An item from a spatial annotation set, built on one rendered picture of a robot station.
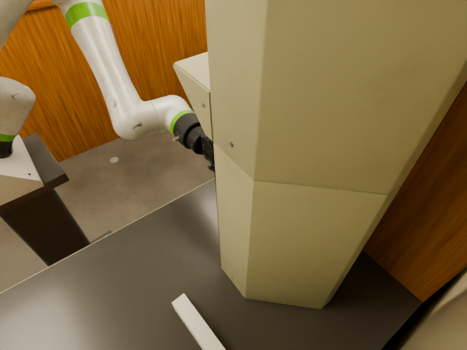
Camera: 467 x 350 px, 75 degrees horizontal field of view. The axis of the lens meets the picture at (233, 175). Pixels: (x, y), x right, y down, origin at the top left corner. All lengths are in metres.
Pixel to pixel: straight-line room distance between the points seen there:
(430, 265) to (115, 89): 0.92
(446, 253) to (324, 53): 0.61
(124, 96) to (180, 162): 1.68
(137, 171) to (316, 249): 2.07
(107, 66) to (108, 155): 1.85
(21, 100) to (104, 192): 1.40
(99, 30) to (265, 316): 0.90
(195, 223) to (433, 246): 0.64
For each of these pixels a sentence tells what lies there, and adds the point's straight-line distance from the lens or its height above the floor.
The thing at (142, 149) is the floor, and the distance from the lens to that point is 2.73.
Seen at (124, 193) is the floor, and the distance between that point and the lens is 2.42.
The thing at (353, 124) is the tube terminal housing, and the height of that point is 1.53.
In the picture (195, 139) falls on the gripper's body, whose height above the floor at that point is 1.23.
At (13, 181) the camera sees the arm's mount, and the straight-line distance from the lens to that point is 1.23.
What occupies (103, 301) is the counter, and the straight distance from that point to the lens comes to 0.93.
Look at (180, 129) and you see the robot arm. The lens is 0.86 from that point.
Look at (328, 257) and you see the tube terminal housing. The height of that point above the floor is 1.21.
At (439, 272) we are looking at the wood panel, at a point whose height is 1.08.
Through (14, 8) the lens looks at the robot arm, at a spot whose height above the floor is 1.48.
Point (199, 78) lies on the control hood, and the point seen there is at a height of 1.51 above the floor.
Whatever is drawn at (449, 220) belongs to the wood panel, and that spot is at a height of 1.23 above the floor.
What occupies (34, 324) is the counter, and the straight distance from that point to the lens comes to 0.99.
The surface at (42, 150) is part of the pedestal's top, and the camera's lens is 1.43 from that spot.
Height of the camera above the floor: 1.75
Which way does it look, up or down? 47 degrees down
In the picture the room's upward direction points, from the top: straight up
